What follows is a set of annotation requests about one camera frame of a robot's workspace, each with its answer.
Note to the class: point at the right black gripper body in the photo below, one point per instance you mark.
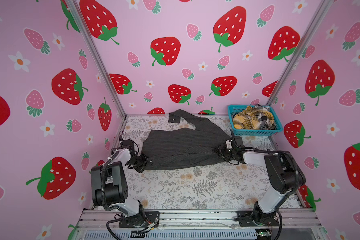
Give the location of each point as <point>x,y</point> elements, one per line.
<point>226,153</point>

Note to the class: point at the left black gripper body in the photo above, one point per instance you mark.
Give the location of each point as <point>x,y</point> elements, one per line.
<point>139,162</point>

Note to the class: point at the dark grey pinstripe shirt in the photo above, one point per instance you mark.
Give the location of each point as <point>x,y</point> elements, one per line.
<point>184,148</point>

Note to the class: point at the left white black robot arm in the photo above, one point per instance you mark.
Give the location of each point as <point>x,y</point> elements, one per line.
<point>109,182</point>

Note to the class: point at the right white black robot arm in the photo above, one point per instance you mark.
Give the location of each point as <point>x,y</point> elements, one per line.
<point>284,174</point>

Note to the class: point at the teal plastic basket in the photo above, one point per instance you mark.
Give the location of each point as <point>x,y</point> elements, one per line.
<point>234,109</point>

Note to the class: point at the yellow plaid shirt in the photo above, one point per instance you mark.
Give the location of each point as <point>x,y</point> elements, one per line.
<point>254,118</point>

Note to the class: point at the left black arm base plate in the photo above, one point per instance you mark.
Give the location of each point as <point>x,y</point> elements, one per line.
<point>141,220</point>

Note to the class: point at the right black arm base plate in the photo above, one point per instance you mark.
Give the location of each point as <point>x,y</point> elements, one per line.
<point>256,219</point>

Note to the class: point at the aluminium frame rail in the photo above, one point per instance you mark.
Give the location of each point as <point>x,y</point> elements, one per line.
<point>294,224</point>

